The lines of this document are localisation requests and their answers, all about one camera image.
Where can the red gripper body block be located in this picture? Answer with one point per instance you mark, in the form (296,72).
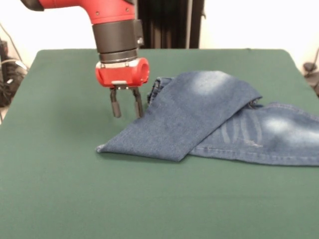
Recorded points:
(122,73)

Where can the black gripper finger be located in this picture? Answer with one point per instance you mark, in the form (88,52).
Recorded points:
(115,104)
(137,103)

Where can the blue denim jeans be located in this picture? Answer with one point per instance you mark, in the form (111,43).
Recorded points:
(187,117)

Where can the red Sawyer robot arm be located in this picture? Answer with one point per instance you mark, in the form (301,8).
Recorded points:
(114,37)

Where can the dark green table cloth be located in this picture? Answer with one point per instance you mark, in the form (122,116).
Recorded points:
(99,194)

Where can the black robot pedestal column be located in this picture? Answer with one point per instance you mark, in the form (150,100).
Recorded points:
(169,25)

